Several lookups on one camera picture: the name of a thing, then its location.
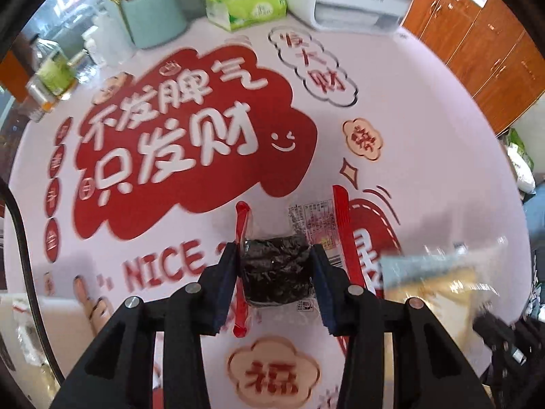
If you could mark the white plastic tray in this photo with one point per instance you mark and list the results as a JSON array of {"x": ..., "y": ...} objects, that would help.
[{"x": 59, "y": 319}]

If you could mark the dark seaweed snack packet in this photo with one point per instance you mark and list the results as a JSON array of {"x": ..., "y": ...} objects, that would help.
[{"x": 276, "y": 272}]

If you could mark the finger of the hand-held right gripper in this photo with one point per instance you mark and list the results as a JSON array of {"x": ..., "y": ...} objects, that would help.
[{"x": 489, "y": 328}]

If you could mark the teal canister with brown lid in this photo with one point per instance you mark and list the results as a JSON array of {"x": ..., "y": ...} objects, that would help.
[{"x": 151, "y": 17}]

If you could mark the glass oil bottle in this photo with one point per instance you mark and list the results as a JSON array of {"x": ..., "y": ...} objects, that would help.
[{"x": 55, "y": 74}]

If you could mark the small glass jar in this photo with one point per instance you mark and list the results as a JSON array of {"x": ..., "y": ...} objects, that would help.
[{"x": 88, "y": 69}]

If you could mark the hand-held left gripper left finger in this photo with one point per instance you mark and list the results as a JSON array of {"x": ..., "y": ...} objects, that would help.
[{"x": 225, "y": 289}]

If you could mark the yellow bread packet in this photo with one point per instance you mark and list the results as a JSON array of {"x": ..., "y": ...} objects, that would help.
[{"x": 430, "y": 281}]

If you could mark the orange liquid jar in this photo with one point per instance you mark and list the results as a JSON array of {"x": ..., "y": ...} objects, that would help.
[{"x": 38, "y": 102}]

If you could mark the white plastic bag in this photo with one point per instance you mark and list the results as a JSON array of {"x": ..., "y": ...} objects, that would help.
[{"x": 521, "y": 166}]

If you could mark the green tissue pack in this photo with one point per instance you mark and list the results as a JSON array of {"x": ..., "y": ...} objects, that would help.
[{"x": 245, "y": 6}]

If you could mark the white countertop appliance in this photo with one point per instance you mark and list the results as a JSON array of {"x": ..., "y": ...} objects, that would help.
[{"x": 353, "y": 0}]

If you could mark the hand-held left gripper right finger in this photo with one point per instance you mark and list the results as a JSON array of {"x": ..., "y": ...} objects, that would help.
[{"x": 325, "y": 294}]

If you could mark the wooden cabinets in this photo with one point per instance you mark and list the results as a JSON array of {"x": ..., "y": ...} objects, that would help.
[{"x": 481, "y": 51}]

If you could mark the white squeeze bottle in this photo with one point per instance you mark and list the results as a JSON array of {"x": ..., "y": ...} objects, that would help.
[{"x": 113, "y": 40}]

